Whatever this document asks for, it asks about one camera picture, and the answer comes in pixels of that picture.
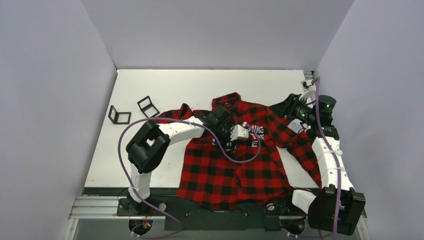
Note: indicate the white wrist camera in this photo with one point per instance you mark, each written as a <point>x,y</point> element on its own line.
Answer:
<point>309,90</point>
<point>239,132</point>

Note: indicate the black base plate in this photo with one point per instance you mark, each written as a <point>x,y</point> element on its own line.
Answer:
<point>267,223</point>

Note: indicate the black frame stand left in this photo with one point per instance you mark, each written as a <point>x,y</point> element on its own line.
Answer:
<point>119,117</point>

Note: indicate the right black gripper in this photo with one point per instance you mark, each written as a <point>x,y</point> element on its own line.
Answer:
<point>284,106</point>

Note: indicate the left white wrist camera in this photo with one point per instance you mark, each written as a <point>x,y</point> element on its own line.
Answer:
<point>239,132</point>

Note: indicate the black frame stand right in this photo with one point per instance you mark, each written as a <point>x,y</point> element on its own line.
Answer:
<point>147,108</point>

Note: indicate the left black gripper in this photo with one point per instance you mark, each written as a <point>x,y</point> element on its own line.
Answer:
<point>230,147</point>

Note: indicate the black frame stand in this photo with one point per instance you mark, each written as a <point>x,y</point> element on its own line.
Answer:
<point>119,117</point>
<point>147,108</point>

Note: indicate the aluminium front rail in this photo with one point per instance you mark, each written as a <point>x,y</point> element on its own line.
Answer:
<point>113,207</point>

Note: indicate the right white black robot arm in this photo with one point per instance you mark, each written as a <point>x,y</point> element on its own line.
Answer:
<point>337,206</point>

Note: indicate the red black plaid shirt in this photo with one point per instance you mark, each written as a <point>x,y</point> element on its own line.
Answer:
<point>254,170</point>

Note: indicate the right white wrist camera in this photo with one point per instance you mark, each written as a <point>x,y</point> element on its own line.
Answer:
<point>309,90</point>

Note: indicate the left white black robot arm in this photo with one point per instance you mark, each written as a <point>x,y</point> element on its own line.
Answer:
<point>148,146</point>

